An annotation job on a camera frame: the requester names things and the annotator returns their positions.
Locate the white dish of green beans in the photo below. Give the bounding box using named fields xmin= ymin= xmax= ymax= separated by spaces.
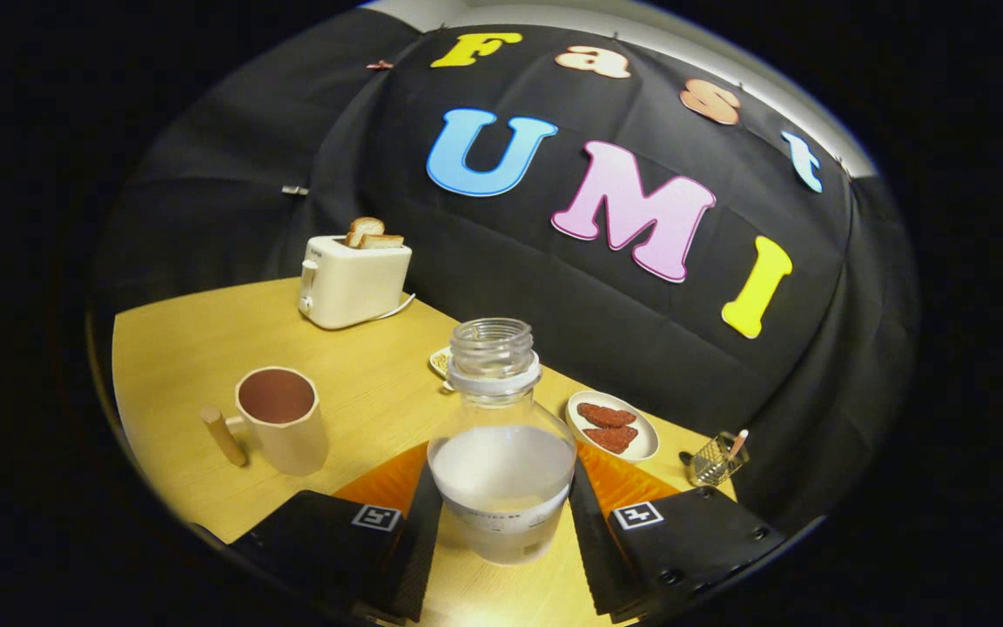
xmin=429 ymin=347 xmax=459 ymax=391

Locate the clear plastic juice bottle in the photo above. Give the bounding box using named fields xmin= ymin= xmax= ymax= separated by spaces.
xmin=427 ymin=318 xmax=578 ymax=567

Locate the beige cup with wooden handle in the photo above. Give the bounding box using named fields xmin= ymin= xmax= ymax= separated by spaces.
xmin=200 ymin=366 xmax=330 ymax=477

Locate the red meat piece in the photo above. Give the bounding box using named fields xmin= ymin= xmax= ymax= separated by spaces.
xmin=582 ymin=425 xmax=639 ymax=454
xmin=577 ymin=402 xmax=637 ymax=428

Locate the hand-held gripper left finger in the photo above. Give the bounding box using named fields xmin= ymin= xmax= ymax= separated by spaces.
xmin=232 ymin=440 xmax=443 ymax=624

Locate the round white plate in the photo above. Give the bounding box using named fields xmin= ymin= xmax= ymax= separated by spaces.
xmin=566 ymin=390 xmax=660 ymax=462

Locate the cream toaster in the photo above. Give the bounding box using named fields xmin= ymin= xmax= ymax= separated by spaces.
xmin=298 ymin=235 xmax=413 ymax=330

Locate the wooden table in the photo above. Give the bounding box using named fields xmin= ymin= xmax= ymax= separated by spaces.
xmin=111 ymin=277 xmax=737 ymax=627

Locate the black backdrop cloth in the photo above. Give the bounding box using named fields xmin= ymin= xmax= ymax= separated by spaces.
xmin=92 ymin=9 xmax=920 ymax=532

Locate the white toaster cable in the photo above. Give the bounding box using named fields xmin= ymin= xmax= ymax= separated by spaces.
xmin=371 ymin=293 xmax=416 ymax=321

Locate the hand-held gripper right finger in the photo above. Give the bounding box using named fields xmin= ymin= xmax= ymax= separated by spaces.
xmin=569 ymin=440 xmax=788 ymax=624

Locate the metal wire basket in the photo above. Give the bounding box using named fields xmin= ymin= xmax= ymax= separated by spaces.
xmin=680 ymin=429 xmax=751 ymax=488

